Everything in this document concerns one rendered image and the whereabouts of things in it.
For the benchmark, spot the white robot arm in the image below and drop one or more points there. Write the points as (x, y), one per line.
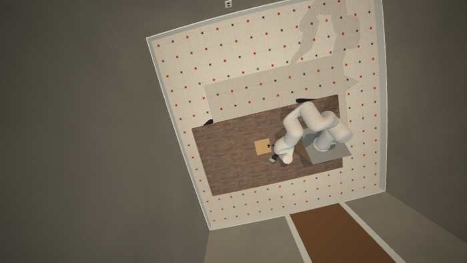
(316, 122)

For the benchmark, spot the tan flat mat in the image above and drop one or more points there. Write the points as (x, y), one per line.
(262, 146)

